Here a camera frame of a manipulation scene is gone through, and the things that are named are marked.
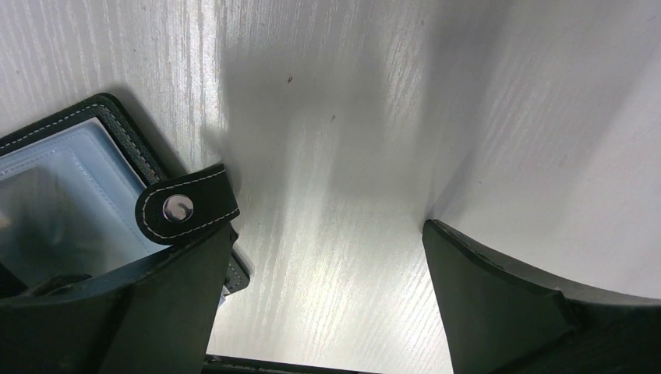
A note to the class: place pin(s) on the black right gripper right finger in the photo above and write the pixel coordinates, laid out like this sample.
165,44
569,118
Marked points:
502,315

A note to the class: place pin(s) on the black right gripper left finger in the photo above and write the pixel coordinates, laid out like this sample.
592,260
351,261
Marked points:
152,316

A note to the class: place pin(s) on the black leather card holder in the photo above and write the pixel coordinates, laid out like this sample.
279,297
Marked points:
83,194

